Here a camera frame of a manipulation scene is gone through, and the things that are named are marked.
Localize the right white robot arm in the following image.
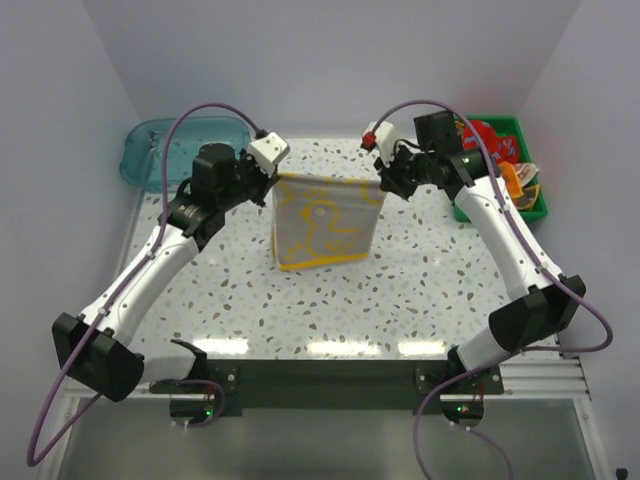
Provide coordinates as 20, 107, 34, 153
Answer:
362, 111, 586, 393

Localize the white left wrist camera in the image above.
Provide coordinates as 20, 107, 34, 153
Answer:
247, 132, 290, 177

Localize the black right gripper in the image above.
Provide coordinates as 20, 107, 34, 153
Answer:
376, 140, 437, 201

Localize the orange patterned towel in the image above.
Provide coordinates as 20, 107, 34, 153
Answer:
498, 162, 540, 211

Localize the red patterned towel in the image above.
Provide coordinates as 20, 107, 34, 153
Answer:
458, 120, 520, 165

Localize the aluminium frame rail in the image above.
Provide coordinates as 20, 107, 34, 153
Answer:
62, 349, 594, 401

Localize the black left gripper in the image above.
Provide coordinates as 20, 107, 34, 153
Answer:
218, 147, 277, 211

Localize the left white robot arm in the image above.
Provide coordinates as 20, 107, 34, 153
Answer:
52, 135, 290, 402

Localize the yellow grey patterned towel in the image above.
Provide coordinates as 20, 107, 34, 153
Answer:
271, 173, 386, 271

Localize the black metal base rail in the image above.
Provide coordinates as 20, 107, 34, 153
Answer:
148, 358, 505, 419

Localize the green plastic crate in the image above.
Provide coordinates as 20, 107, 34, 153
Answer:
470, 116, 548, 224

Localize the teal transparent plastic bin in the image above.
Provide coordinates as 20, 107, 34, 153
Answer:
119, 116, 250, 193

